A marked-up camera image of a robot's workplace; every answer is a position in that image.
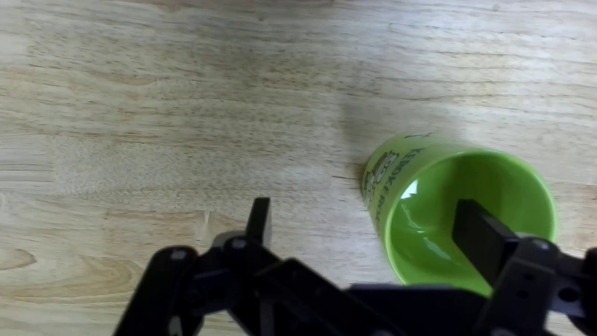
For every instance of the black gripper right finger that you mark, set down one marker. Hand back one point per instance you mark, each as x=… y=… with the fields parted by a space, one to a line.
x=497 y=248

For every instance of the green mug with print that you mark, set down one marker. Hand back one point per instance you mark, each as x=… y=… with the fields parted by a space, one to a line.
x=422 y=205

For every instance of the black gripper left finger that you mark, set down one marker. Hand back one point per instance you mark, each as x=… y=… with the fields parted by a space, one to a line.
x=261 y=291

